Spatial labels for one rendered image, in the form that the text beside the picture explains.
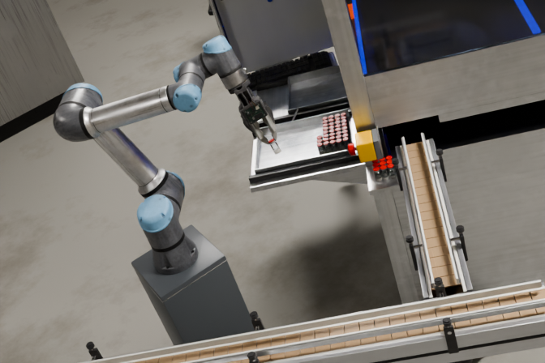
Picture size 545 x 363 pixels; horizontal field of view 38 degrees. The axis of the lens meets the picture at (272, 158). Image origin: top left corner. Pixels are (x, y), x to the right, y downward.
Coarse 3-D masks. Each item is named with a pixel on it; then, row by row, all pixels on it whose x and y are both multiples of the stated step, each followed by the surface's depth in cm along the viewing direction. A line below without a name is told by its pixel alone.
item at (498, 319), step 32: (512, 288) 189; (544, 288) 190; (256, 320) 202; (320, 320) 197; (352, 320) 196; (384, 320) 197; (416, 320) 194; (448, 320) 182; (480, 320) 188; (512, 320) 185; (544, 320) 183; (96, 352) 211; (160, 352) 205; (192, 352) 206; (224, 352) 203; (256, 352) 195; (288, 352) 197; (320, 352) 194; (352, 352) 191; (384, 352) 190; (416, 352) 190; (448, 352) 188; (480, 352) 189
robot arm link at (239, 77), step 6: (234, 72) 230; (240, 72) 231; (222, 78) 236; (228, 78) 231; (234, 78) 231; (240, 78) 231; (246, 78) 233; (228, 84) 232; (234, 84) 231; (240, 84) 232
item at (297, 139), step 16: (336, 112) 285; (288, 128) 289; (304, 128) 288; (320, 128) 285; (256, 144) 282; (288, 144) 282; (304, 144) 279; (256, 160) 274; (272, 160) 276; (288, 160) 274; (304, 160) 266
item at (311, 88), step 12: (312, 72) 314; (324, 72) 314; (336, 72) 314; (288, 84) 311; (300, 84) 315; (312, 84) 312; (324, 84) 309; (336, 84) 307; (288, 96) 303; (300, 96) 307; (312, 96) 304; (324, 96) 302; (336, 96) 300; (288, 108) 296; (300, 108) 294; (312, 108) 294
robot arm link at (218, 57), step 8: (216, 40) 228; (224, 40) 229; (208, 48) 228; (216, 48) 228; (224, 48) 228; (208, 56) 230; (216, 56) 229; (224, 56) 229; (232, 56) 230; (208, 64) 230; (216, 64) 230; (224, 64) 229; (232, 64) 230; (240, 64) 233; (216, 72) 232; (224, 72) 230; (232, 72) 230
